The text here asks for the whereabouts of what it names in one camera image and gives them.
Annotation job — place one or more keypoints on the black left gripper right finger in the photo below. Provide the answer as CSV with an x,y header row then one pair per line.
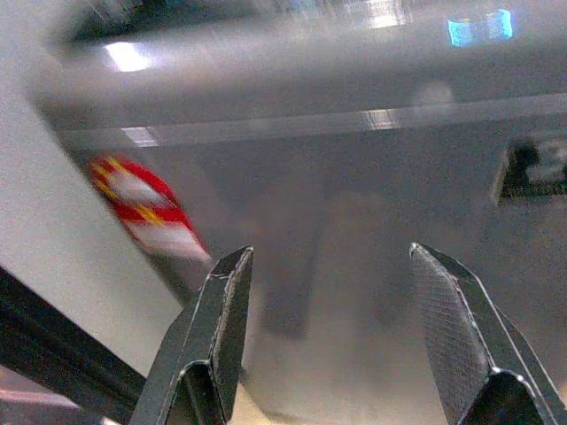
x,y
460,336

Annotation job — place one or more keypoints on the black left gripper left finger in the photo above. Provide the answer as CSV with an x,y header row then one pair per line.
x,y
199,336

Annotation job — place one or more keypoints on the grey top-load washing machine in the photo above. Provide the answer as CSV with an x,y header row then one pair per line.
x,y
354,177

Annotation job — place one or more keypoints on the red round washer sticker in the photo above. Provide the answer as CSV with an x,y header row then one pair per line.
x,y
142,195

